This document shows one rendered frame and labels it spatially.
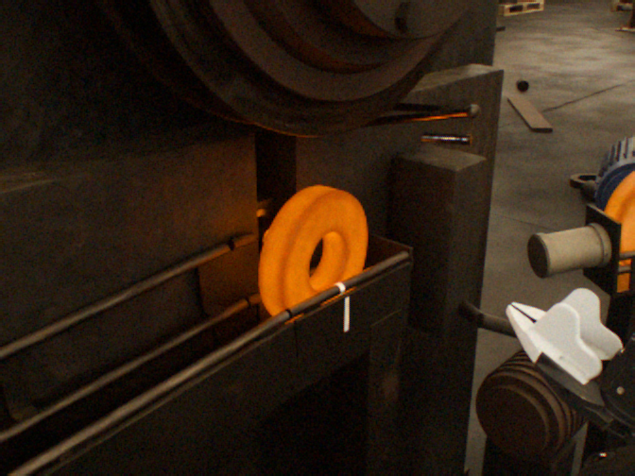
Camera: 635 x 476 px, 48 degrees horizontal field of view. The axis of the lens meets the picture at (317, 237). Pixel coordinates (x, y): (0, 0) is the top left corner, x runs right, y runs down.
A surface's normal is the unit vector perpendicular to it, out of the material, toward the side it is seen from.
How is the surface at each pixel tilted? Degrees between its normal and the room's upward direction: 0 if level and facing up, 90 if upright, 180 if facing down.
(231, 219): 90
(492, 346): 0
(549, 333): 89
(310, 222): 91
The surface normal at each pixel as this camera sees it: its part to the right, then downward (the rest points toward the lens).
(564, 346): -0.72, 0.26
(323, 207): 0.79, 0.25
